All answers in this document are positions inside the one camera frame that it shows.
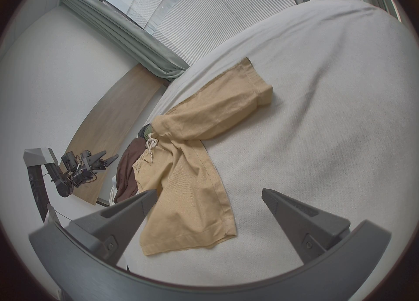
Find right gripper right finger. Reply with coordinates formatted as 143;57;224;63
262;188;351;266

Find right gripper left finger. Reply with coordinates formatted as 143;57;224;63
66;189;158;266

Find tan shorts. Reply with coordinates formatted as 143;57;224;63
132;56;274;257

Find bed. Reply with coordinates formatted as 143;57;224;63
65;0;419;286

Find brown shorts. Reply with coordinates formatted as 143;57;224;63
113;137;155;204

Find white garment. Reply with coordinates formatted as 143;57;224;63
109;175;120;207

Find grey-green curtain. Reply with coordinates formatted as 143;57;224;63
62;0;190;79

